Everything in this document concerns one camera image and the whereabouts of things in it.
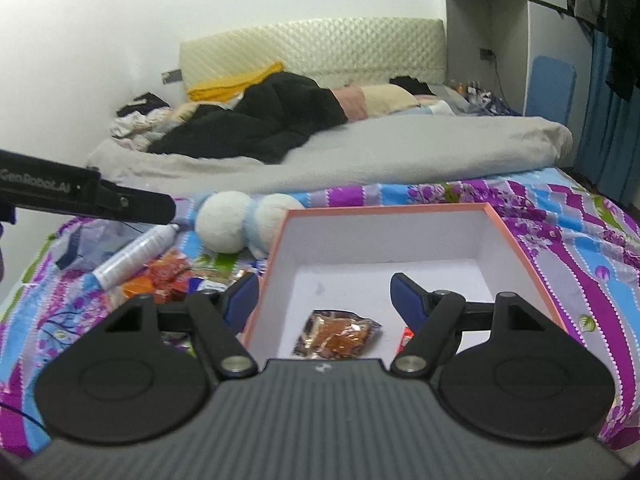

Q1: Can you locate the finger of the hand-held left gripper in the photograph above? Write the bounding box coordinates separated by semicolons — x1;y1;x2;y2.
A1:
97;180;178;225

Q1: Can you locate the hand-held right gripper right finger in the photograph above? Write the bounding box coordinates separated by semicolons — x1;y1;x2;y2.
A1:
390;273;548;376

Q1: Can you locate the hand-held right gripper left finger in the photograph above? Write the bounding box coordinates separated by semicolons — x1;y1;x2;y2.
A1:
102;274;261;379

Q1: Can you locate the pink cardboard box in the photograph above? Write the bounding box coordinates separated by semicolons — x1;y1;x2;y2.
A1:
242;203;571;361

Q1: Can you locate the brown clear snack packet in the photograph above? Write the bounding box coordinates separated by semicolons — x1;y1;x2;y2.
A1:
292;309;383;360

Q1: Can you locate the orange oval label snack packet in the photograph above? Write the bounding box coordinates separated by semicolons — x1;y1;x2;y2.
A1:
121;279;157;307

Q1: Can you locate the gold clear snack packet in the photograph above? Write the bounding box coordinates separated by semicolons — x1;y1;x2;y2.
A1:
192;266;256;293

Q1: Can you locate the white cylinder tube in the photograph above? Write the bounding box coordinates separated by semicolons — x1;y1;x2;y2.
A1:
91;222;181;291

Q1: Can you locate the crinkled red orange snack packet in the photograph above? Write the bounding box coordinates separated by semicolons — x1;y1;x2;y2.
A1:
145;254;193;292

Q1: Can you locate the clear plastic bag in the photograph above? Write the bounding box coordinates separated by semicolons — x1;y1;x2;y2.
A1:
52;219;151;273

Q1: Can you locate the white and blue plush toy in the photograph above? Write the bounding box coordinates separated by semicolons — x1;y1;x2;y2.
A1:
192;191;306;259

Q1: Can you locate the pile of light clothes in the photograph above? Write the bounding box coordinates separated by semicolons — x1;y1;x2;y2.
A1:
110;107;173;151

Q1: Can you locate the yellow cloth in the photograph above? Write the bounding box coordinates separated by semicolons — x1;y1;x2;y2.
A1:
186;60;286;104

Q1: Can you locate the grey duvet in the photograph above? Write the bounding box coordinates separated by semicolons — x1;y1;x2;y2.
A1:
85;116;574;196

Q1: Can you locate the black clothing heap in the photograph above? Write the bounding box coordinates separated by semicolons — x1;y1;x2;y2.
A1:
147;71;349;165

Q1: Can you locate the purple floral bedsheet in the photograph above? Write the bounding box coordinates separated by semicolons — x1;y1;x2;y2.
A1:
0;167;640;461

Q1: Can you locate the beige pillow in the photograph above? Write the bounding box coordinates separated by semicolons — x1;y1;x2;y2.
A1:
360;82;419;116

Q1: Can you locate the pink cloth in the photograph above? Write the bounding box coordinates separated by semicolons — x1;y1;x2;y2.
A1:
327;85;367;122

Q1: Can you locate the small black garment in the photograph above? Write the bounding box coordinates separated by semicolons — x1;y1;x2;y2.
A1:
389;76;436;97

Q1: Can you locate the dark patterned cloth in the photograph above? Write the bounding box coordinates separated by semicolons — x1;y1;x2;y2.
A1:
462;85;522;117

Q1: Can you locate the cream quilted headboard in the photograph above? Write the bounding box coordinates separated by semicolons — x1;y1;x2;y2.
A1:
179;17;447;93

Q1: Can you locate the blue curtain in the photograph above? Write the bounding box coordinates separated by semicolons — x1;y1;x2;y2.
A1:
575;27;640;206

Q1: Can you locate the white wardrobe cabinet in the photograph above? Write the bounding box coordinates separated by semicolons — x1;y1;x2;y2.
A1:
442;0;597;126

